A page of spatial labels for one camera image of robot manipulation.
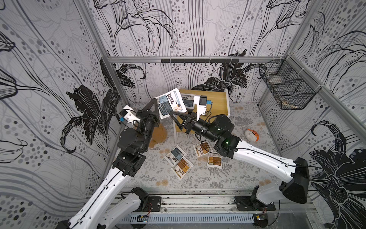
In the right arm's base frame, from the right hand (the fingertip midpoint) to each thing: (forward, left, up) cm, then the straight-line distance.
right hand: (175, 111), depth 54 cm
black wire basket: (+35, -71, -18) cm, 81 cm away
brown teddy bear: (+13, +15, -37) cm, 42 cm away
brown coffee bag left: (-7, -1, -43) cm, 43 cm away
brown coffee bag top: (+5, -11, -43) cm, 45 cm away
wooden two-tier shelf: (+18, -21, -14) cm, 31 cm away
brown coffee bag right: (-2, -20, -44) cm, 48 cm away
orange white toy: (+14, -46, -40) cm, 63 cm away
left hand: (+4, +5, +2) cm, 7 cm away
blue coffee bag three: (+1, +5, -44) cm, 44 cm away
